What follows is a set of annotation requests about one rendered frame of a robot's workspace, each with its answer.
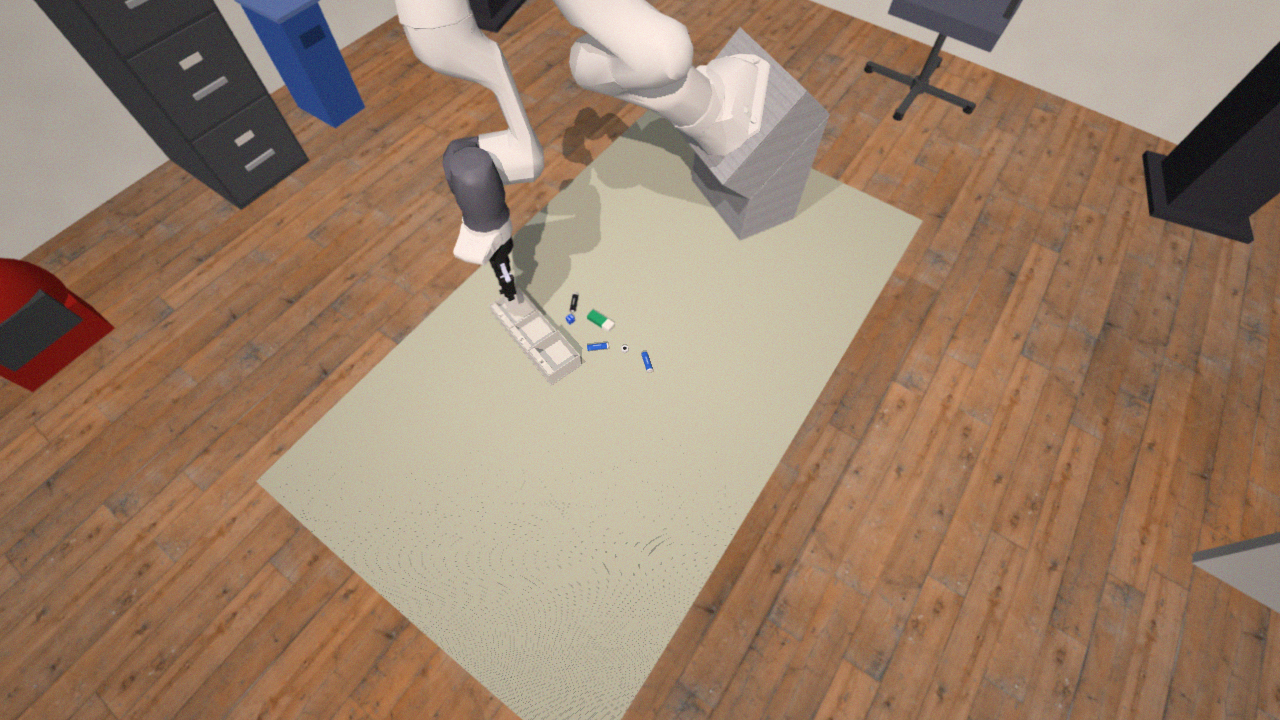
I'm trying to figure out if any green and white eraser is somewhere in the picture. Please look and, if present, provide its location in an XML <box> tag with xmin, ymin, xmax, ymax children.
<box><xmin>588</xmin><ymin>310</ymin><xmax>614</xmax><ymax>333</ymax></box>

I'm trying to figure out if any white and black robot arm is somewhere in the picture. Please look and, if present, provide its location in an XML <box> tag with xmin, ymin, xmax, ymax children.
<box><xmin>396</xmin><ymin>0</ymin><xmax>771</xmax><ymax>265</ymax></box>

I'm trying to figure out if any grey three-compartment bin rack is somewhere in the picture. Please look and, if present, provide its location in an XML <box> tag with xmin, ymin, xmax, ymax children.
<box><xmin>489</xmin><ymin>288</ymin><xmax>581</xmax><ymax>386</ymax></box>

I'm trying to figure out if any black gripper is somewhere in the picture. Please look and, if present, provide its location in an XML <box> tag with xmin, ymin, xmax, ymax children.
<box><xmin>489</xmin><ymin>237</ymin><xmax>518</xmax><ymax>310</ymax></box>

